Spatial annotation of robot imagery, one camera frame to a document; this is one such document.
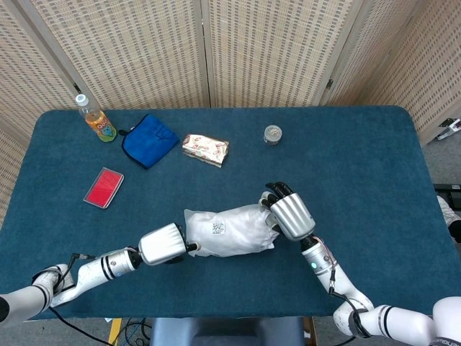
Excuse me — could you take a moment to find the blue folded cloth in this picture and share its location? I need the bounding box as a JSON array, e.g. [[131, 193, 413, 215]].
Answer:
[[118, 114, 181, 169]]

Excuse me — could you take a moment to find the flat red case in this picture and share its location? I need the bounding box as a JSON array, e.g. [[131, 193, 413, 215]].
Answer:
[[83, 167, 125, 209]]

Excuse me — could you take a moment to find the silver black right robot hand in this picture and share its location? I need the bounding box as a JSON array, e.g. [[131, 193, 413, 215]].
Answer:
[[259, 181, 317, 242]]

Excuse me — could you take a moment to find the white garment with strings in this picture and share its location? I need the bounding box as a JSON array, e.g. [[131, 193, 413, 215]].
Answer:
[[190, 205, 280, 257]]

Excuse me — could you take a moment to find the woven folding screen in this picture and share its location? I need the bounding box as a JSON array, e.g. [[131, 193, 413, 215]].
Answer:
[[0, 0, 461, 226]]

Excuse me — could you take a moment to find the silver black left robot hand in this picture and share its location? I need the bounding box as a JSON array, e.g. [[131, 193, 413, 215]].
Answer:
[[138, 222, 200, 267]]

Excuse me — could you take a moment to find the orange drink bottle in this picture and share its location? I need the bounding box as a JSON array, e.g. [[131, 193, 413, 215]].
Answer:
[[74, 94, 118, 143]]

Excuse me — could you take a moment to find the white and black shoe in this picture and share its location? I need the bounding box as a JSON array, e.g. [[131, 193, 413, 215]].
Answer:
[[436, 195, 461, 243]]

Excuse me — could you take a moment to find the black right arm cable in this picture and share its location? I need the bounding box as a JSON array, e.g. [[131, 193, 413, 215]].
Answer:
[[326, 268, 365, 346]]

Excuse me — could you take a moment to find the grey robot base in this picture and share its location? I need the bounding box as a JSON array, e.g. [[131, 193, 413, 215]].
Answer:
[[149, 316, 305, 346]]

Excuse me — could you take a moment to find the black floor frame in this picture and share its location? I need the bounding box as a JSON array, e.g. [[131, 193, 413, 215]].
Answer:
[[433, 182, 461, 210]]

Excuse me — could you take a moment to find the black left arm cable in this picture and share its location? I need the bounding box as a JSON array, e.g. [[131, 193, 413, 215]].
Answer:
[[48, 252, 109, 346]]

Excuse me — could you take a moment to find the floor cables bundle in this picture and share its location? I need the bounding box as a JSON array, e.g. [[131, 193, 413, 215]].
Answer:
[[122, 317, 154, 345]]

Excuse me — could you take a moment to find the gold red-printed packet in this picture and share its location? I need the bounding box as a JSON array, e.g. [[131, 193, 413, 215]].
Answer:
[[182, 133, 231, 169]]

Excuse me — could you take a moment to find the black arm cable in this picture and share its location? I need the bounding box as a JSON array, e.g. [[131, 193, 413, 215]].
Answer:
[[326, 268, 365, 346], [48, 252, 109, 346]]

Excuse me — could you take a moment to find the translucent plastic zip bag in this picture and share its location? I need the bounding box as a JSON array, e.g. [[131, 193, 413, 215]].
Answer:
[[183, 203, 281, 259]]

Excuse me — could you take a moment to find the teal table cover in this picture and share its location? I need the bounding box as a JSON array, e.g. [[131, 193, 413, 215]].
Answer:
[[0, 105, 461, 320]]

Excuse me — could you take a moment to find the white floor device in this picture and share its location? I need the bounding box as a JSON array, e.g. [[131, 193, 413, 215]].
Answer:
[[437, 117, 461, 141]]

